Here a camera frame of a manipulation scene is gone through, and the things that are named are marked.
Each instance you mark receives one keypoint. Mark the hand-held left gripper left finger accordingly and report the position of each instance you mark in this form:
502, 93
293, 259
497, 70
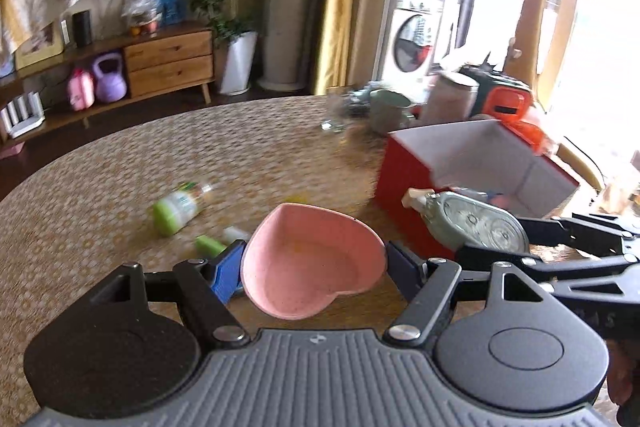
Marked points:
228, 271

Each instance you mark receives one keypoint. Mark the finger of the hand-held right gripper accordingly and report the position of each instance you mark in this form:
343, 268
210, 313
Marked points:
575, 231
500, 254

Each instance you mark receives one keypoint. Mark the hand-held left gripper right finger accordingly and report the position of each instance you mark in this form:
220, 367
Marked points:
400, 268

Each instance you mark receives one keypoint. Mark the green-capped bottle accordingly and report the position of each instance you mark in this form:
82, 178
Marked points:
176, 210

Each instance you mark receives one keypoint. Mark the pink heart-shaped bowl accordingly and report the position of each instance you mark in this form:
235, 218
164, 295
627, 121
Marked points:
312, 264

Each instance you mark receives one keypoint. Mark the red cardboard box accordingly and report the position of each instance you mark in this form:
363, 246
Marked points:
407, 177

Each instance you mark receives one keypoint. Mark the small green white tube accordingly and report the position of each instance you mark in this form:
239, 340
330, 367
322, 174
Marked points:
212, 244

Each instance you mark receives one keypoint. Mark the orange green appliance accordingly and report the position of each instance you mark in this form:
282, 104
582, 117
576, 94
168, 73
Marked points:
507, 102

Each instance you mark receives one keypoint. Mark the grey-green mug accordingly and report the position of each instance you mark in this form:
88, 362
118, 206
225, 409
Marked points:
386, 112

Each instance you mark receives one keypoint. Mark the white container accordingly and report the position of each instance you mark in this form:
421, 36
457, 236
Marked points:
450, 99

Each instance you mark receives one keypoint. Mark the clear drinking glass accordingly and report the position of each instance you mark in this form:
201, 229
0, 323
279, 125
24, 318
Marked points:
334, 117

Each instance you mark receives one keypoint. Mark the potted plant with white pot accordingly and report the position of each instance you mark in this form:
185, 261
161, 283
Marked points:
239, 62

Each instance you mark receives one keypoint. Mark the wooden cabinet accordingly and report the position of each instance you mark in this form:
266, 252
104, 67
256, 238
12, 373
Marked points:
165, 62

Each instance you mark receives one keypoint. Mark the purple kettlebell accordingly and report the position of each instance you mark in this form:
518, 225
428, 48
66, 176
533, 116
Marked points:
109, 83

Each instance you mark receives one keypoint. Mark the pink toy case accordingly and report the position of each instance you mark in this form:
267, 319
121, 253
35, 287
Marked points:
81, 91

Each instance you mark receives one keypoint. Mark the white washing machine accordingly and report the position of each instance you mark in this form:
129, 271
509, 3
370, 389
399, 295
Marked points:
415, 32

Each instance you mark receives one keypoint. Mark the pink box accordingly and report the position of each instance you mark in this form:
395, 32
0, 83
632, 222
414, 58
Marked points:
11, 151

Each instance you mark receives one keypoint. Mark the white router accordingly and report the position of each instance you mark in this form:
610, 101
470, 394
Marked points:
24, 117

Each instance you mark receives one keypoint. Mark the yellow curtain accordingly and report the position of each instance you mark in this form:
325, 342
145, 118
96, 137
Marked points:
339, 7

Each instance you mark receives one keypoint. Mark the blue bag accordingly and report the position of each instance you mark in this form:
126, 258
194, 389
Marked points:
171, 6

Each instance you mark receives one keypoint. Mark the clear plastic bag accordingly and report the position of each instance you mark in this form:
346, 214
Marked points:
141, 9

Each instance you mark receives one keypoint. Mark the black speaker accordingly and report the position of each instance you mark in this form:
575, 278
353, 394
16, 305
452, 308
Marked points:
83, 29

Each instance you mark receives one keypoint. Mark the photo frame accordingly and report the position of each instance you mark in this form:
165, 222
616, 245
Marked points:
40, 46

